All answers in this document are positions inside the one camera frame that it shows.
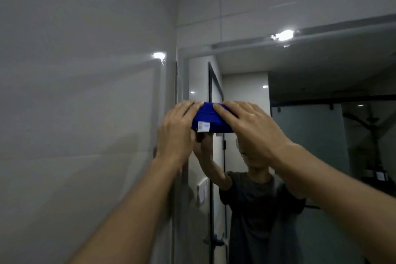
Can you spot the person's right hand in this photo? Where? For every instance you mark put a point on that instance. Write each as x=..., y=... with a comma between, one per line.
x=256, y=130

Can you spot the person's left hand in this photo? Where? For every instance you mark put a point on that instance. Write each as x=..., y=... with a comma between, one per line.
x=176, y=137

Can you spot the blue cloth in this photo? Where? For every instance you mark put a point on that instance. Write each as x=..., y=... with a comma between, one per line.
x=210, y=118

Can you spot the rectangular wall mirror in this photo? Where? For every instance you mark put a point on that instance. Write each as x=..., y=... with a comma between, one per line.
x=309, y=72

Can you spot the person's right forearm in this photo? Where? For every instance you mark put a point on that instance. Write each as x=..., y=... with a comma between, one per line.
x=340, y=198

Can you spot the person's left forearm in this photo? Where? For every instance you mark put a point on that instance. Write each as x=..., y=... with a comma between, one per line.
x=130, y=220

